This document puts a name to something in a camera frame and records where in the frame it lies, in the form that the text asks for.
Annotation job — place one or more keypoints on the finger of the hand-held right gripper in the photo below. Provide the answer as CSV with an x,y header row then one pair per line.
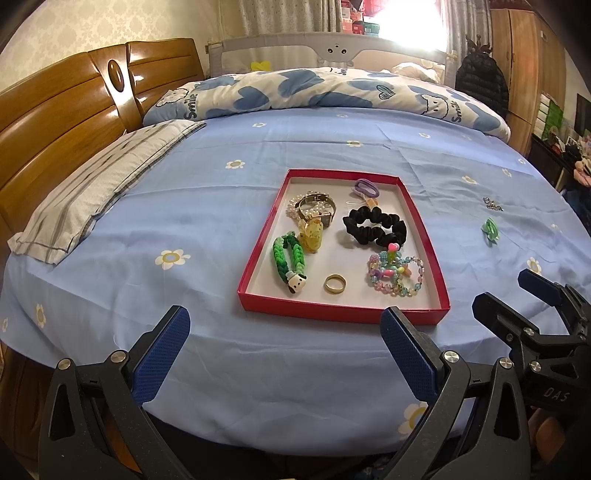
x,y
498,314
540,286

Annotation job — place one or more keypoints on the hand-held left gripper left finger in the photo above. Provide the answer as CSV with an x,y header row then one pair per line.
x,y
161,350

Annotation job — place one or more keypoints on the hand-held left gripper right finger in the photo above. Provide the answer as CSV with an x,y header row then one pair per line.
x,y
411,355

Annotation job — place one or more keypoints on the red cardboard box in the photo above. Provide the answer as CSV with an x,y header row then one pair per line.
x,y
318,263

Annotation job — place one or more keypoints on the black scrunchie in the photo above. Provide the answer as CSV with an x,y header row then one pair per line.
x,y
353,222

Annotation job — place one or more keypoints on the yellow hair claw clip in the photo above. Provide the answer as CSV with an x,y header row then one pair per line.
x,y
311,237

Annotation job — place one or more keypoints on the gold wrist watch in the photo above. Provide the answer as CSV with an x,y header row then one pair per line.
x,y
324,220

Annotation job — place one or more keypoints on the person's right hand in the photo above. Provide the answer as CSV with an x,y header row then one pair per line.
x,y
549,431

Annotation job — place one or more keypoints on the blue flowered bed sheet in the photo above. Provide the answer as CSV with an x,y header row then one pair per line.
x,y
184,300

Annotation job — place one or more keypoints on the small green hair clip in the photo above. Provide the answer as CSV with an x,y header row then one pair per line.
x,y
488,227

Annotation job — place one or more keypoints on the rhinestone hair clip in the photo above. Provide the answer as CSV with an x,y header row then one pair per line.
x,y
493,204

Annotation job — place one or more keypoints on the green storage boxes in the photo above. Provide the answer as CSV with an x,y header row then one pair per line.
x,y
551,120

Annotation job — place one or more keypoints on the grey striped pillow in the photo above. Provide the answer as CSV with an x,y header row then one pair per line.
x,y
92,184

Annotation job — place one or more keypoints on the black puffer jacket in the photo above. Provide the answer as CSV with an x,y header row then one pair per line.
x,y
482,83

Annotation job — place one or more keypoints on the wooden wardrobe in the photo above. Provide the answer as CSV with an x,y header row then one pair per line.
x,y
526,55

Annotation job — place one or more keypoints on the wooden headboard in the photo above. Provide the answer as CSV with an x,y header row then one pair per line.
x,y
55,106

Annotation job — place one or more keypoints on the patterned curtain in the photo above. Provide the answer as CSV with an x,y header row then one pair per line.
x,y
286,16
466,23

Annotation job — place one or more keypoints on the blue heart print comforter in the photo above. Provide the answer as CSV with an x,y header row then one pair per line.
x,y
277,92

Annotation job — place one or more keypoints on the stack of boxes at window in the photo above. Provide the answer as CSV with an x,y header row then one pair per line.
x,y
360,18

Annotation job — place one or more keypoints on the grey bed guard rail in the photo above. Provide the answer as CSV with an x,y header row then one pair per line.
x,y
286,46

